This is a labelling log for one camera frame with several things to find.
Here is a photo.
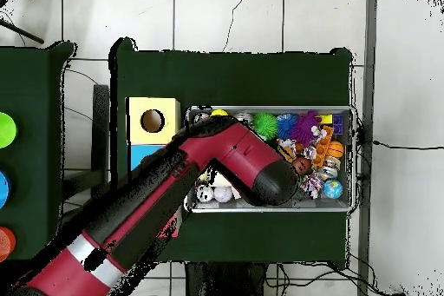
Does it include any purple spiky ball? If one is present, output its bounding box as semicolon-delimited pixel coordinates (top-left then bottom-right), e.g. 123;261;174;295
289;111;322;146

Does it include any wooden box with three holes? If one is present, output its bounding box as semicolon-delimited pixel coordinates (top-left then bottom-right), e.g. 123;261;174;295
127;96;184;172

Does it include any clear shallow mesh bin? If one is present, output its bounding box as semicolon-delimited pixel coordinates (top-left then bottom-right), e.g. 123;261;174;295
185;106;359;214

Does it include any green spiky ball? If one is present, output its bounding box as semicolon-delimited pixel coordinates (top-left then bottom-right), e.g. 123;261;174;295
251;112;278;141

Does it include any red soda can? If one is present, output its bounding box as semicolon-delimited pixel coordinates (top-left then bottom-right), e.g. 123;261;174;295
196;184;216;204

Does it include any small orange basketball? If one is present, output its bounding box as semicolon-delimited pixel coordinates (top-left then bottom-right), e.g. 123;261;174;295
326;141;346;161

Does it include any blue globe ball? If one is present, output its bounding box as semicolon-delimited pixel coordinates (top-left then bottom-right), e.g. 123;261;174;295
323;179;344;201

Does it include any black side stand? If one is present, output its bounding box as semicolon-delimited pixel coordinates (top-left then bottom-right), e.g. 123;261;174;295
62;83;112;207

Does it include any dark green side table cloth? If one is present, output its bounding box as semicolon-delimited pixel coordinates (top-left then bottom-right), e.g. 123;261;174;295
0;42;77;262

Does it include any green disc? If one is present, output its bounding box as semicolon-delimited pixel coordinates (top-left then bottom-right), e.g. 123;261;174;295
0;111;18;150

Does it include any blue disc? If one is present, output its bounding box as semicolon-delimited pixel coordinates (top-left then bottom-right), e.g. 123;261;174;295
0;170;11;210

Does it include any red disc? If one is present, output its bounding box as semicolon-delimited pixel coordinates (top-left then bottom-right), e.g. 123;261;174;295
0;226;17;262

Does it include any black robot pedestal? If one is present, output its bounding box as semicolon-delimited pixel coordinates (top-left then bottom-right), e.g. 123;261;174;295
186;260;278;296

